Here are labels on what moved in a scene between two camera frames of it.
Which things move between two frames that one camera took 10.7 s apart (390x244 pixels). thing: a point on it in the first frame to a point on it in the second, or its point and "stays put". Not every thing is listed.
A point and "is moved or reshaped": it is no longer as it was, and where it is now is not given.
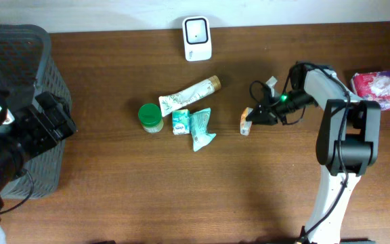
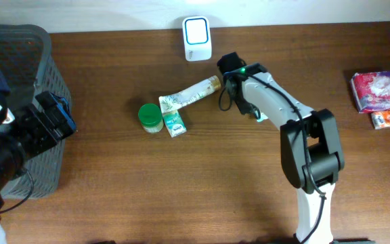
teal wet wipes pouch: (199, 124) is moved or reshaped
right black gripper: (265, 113) to (242, 106)
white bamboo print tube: (175, 99) stays put
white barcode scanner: (197, 38) stays put
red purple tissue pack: (383, 86) stays put
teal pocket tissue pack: (181, 122) is moved or reshaped
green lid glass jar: (150, 117) stays put
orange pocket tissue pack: (245, 125) to (382, 119)
